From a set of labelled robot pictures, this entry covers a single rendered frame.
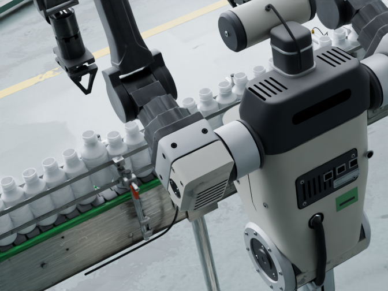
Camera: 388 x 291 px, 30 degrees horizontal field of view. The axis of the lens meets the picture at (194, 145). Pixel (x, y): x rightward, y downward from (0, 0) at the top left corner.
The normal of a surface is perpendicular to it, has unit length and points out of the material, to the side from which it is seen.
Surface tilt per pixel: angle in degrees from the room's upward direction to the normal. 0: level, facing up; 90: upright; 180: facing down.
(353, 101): 90
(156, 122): 44
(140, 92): 30
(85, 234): 90
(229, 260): 0
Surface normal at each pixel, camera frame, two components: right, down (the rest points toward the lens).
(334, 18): -0.86, 0.40
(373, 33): -0.66, 0.08
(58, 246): 0.48, 0.46
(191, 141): 0.10, -0.46
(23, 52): -0.17, -0.79
